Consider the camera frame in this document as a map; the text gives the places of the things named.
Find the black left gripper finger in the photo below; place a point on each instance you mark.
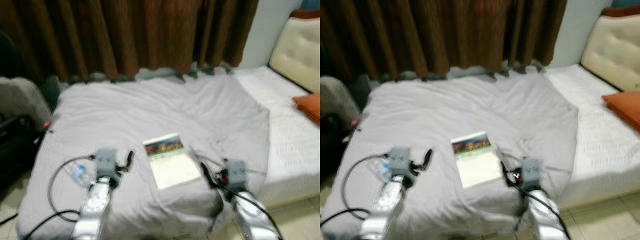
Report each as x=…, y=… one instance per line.
x=428, y=158
x=130, y=159

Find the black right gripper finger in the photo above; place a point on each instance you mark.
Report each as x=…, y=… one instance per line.
x=205, y=174
x=504, y=172

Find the white book with photo cover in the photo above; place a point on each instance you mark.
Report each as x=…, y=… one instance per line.
x=172, y=167
x=477, y=167

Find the orange pillow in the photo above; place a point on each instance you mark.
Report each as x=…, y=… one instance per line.
x=310, y=107
x=625, y=110

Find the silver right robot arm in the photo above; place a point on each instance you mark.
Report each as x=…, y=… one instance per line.
x=252, y=215
x=545, y=215

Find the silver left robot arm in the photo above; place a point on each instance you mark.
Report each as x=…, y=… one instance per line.
x=385, y=205
x=95, y=205

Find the clear plastic bottle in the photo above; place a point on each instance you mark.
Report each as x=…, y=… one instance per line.
x=80, y=174

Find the grey blanket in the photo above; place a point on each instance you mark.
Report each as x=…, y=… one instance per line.
x=150, y=110
x=460, y=107

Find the white patterned mattress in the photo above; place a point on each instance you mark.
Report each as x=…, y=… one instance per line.
x=600, y=150
x=290, y=150

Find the grey chair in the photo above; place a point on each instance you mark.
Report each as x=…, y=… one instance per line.
x=20, y=97
x=334, y=95

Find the brown curtain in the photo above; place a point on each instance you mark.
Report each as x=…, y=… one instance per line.
x=440, y=35
x=125, y=35

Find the cream tufted headboard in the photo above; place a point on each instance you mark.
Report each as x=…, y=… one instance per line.
x=615, y=47
x=300, y=50

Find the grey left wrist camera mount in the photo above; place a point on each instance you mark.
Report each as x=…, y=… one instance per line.
x=399, y=160
x=106, y=161

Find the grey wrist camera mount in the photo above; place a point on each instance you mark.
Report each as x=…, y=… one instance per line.
x=399, y=160
x=236, y=174
x=106, y=161
x=533, y=172

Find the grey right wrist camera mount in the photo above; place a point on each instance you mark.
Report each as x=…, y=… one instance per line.
x=236, y=174
x=533, y=172

